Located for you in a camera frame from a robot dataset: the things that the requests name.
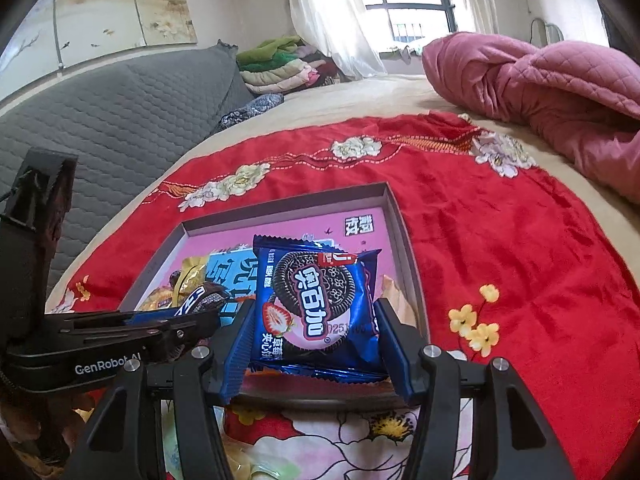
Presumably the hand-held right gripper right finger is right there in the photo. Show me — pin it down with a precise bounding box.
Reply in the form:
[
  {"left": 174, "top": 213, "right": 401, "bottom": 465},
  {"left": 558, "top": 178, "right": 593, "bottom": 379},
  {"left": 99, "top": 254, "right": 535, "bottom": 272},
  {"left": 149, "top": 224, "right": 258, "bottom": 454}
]
[{"left": 372, "top": 297, "right": 568, "bottom": 480}]

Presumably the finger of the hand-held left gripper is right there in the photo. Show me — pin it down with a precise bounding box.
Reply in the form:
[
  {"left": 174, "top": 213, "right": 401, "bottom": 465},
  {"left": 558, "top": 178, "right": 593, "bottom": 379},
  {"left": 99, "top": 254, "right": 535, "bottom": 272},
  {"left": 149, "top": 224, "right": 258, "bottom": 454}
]
[
  {"left": 60, "top": 324, "right": 215, "bottom": 361},
  {"left": 45, "top": 305, "right": 223, "bottom": 333}
]

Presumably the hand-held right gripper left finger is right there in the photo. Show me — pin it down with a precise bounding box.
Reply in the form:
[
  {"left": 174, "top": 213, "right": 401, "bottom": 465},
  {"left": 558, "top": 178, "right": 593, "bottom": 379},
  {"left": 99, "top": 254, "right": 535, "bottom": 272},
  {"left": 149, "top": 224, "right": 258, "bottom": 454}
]
[{"left": 82, "top": 297, "right": 257, "bottom": 480}]

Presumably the dark chocolate snack packet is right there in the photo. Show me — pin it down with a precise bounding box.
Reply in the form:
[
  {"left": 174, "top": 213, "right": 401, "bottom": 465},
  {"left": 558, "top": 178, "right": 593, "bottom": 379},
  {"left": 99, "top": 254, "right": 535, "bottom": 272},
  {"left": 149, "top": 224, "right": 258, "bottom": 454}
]
[{"left": 170, "top": 282, "right": 228, "bottom": 316}]

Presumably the orange bread packet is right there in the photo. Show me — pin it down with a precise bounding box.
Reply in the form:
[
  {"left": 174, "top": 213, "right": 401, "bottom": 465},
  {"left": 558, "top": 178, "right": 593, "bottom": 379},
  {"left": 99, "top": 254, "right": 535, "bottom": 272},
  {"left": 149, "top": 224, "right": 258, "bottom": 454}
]
[{"left": 136, "top": 285, "right": 177, "bottom": 312}]

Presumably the yellow snack packet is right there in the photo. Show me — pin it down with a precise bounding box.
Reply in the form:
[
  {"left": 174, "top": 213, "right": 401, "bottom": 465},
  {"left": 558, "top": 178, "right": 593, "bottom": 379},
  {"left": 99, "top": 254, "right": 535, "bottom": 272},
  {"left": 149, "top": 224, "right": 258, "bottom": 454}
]
[{"left": 172, "top": 255, "right": 211, "bottom": 293}]

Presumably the orange clear snack packet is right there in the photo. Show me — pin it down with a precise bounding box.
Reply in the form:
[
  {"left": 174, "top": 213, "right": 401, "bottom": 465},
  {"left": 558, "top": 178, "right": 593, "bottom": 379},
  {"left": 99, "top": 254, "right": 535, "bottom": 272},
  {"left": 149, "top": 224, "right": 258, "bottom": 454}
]
[{"left": 377, "top": 274, "right": 421, "bottom": 333}]

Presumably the blue cookie packet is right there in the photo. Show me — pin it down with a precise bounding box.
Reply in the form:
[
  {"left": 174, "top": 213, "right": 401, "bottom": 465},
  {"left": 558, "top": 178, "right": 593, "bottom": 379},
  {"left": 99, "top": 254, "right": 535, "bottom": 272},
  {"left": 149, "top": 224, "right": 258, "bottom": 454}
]
[{"left": 247, "top": 234, "right": 388, "bottom": 386}]

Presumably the shallow cardboard box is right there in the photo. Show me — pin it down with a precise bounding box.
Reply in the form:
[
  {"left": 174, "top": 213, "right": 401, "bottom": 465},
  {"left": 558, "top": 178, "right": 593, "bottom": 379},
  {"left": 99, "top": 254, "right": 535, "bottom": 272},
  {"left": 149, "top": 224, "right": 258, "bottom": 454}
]
[{"left": 117, "top": 182, "right": 431, "bottom": 411}]

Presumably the pink book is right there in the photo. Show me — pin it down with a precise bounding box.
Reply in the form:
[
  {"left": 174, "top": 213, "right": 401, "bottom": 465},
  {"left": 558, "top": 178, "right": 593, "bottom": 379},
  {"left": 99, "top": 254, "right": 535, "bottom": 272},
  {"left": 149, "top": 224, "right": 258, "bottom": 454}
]
[{"left": 131, "top": 205, "right": 407, "bottom": 311}]

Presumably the red floral blanket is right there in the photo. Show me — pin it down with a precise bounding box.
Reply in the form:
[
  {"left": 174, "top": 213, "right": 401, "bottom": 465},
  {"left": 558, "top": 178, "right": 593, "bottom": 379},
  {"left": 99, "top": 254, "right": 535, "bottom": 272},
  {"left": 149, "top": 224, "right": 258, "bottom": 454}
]
[{"left": 47, "top": 110, "right": 640, "bottom": 480}]

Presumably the grey quilted headboard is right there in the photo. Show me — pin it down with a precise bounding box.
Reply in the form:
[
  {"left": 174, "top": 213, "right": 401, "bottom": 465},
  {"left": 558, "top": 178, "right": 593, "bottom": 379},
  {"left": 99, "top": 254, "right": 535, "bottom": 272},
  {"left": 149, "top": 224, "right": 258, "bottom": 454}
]
[{"left": 0, "top": 40, "right": 256, "bottom": 301}]

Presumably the dark floral pillow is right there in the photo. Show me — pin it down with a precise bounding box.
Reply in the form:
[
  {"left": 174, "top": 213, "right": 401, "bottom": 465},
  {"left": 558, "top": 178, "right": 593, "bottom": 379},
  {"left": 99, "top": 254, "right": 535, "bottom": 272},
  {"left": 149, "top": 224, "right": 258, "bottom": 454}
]
[{"left": 218, "top": 92, "right": 286, "bottom": 131}]

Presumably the stack of folded blankets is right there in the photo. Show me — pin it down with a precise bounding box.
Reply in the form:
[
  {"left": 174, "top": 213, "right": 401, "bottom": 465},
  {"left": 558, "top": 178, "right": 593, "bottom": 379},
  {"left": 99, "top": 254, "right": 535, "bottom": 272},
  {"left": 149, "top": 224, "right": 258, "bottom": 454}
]
[{"left": 236, "top": 35, "right": 346, "bottom": 95}]

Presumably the pink quilt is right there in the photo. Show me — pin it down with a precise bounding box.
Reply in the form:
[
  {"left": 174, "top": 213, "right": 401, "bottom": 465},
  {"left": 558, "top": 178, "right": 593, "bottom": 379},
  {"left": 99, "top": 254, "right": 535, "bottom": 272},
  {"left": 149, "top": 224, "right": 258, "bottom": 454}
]
[{"left": 421, "top": 31, "right": 640, "bottom": 203}]

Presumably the wall painting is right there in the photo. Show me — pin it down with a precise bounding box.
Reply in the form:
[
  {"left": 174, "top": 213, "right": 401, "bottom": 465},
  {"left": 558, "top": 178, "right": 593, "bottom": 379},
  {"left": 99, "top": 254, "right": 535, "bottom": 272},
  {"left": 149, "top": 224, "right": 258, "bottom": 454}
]
[{"left": 0, "top": 0, "right": 198, "bottom": 106}]

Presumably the white metal chair frame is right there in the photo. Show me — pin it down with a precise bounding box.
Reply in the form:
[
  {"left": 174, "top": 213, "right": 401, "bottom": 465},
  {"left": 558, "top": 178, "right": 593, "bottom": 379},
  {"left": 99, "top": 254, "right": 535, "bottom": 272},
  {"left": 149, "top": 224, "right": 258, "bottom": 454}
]
[{"left": 529, "top": 16, "right": 568, "bottom": 46}]

